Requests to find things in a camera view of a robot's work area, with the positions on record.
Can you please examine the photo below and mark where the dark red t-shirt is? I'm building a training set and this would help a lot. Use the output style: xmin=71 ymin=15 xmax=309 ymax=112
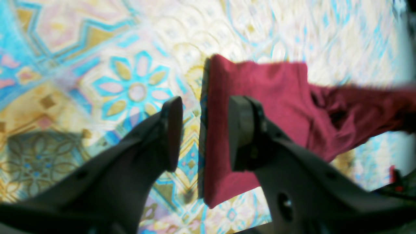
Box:
xmin=203 ymin=54 xmax=416 ymax=209

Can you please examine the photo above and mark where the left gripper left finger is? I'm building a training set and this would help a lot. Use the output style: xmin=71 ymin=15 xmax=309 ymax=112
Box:
xmin=0 ymin=96 xmax=183 ymax=234

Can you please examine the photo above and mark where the patterned tablecloth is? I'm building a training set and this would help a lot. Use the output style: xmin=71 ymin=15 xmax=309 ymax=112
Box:
xmin=0 ymin=0 xmax=415 ymax=234

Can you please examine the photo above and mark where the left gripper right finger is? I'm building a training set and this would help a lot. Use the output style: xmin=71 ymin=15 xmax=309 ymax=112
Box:
xmin=228 ymin=96 xmax=415 ymax=234

